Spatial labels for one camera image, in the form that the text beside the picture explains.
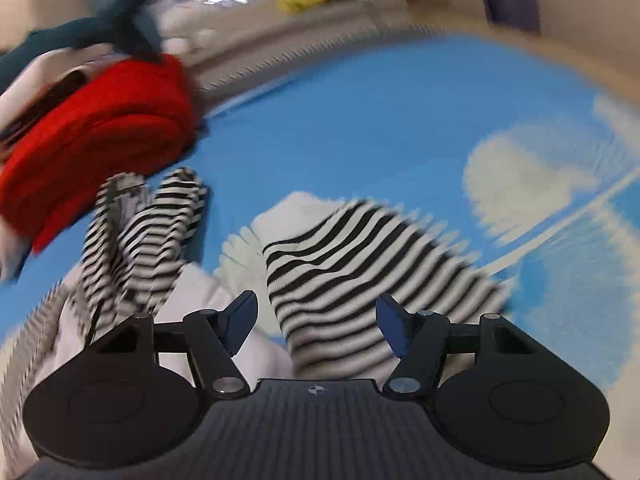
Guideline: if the blue cloud print blanket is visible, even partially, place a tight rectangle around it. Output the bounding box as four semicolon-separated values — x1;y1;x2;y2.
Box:
0;22;640;396

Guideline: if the beige cloth pile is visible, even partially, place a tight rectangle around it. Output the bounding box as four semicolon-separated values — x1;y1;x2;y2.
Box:
0;42;126;161

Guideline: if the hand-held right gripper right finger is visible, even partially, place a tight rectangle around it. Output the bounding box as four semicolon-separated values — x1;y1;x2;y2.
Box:
375;294;544;397

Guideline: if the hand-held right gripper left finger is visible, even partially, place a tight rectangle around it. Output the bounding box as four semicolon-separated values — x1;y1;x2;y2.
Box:
87;290;259;398

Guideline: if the teal cloth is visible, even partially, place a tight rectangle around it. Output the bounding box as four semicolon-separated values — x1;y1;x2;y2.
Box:
0;0;167;92

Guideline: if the black white striped small garment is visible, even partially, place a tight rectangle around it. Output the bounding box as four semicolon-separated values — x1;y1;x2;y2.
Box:
0;167;508;461

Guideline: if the purple object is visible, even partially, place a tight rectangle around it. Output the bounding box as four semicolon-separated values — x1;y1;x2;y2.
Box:
477;0;544;37

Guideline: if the red folded cloth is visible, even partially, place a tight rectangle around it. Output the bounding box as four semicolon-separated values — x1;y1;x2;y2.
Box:
0;52;199;257

